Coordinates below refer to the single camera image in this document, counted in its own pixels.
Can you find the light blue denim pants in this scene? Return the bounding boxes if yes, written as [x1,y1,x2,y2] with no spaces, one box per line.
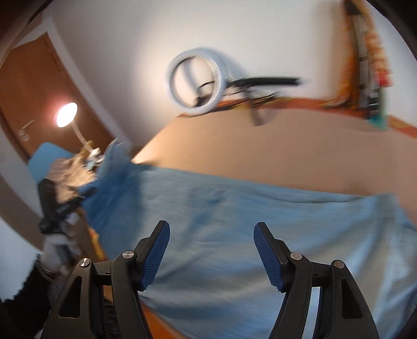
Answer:
[83,143,416,338]

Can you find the left hand grey glove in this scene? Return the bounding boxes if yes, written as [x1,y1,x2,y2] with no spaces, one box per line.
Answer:
[39,213,82,275]

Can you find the orange floral bed sheet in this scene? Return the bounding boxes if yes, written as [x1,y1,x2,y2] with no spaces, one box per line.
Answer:
[106,99,416,335]

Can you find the lit desk lamp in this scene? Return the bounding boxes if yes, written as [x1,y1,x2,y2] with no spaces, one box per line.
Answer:
[54,102,93,153]

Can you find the brown wooden door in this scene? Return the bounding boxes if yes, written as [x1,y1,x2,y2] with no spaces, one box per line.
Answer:
[1,34,113,162]

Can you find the peach pink blanket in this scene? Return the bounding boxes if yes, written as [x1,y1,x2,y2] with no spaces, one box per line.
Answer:
[134,110,416,219]

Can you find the orange floral scarf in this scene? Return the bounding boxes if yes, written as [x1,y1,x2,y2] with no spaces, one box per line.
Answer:
[322,1,391,130]

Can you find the folded silver tripod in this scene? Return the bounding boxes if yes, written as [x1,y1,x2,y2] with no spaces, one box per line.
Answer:
[343,1,389,124]

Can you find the black ring light cable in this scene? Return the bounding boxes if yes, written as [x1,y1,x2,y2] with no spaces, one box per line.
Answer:
[191,79,281,108]

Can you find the white ring light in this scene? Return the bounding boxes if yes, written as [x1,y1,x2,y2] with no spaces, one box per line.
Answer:
[164,47,228,116]

